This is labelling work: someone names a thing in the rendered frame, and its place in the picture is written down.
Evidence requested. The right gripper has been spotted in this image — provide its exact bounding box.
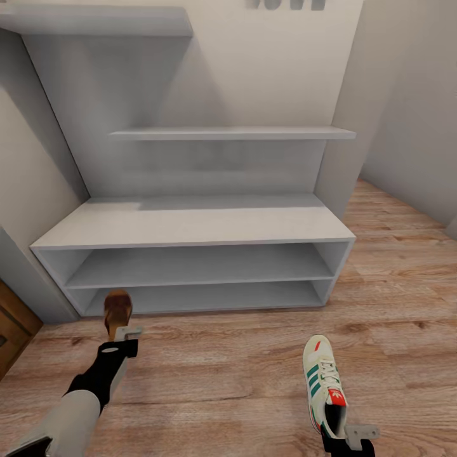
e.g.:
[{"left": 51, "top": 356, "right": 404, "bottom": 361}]
[{"left": 320, "top": 425, "right": 375, "bottom": 457}]

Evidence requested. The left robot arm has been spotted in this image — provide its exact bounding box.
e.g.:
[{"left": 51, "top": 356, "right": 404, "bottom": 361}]
[{"left": 0, "top": 325, "right": 145, "bottom": 457}]

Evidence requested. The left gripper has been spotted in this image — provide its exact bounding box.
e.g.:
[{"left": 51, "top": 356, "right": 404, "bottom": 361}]
[{"left": 98, "top": 339, "right": 139, "bottom": 358}]

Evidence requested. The gym shoe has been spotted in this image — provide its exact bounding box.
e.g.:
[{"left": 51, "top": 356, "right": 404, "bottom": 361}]
[{"left": 303, "top": 334, "right": 348, "bottom": 439}]

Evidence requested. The sandal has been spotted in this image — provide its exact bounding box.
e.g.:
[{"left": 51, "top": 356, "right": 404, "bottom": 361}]
[{"left": 104, "top": 288, "right": 133, "bottom": 342}]

